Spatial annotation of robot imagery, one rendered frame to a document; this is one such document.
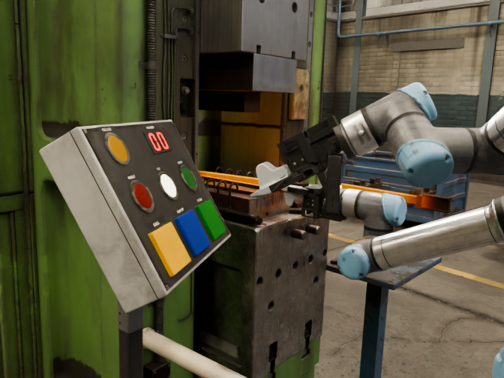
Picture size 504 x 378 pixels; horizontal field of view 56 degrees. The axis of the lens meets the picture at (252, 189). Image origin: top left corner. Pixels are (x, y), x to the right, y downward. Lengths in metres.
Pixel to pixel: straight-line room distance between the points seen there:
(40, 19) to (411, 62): 8.82
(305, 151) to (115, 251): 0.37
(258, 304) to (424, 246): 0.50
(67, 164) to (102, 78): 0.49
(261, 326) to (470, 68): 8.28
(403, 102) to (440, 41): 8.79
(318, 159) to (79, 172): 0.41
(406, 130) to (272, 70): 0.62
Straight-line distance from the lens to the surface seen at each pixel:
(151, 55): 1.20
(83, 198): 0.75
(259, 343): 1.40
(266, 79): 1.32
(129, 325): 0.97
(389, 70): 10.12
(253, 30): 1.29
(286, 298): 1.45
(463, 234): 1.03
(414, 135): 0.79
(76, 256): 1.51
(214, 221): 0.96
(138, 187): 0.78
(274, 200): 1.40
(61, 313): 1.64
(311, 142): 0.88
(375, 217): 1.21
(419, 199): 1.54
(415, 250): 1.06
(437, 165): 0.77
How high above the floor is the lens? 1.25
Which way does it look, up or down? 11 degrees down
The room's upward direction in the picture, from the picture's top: 2 degrees clockwise
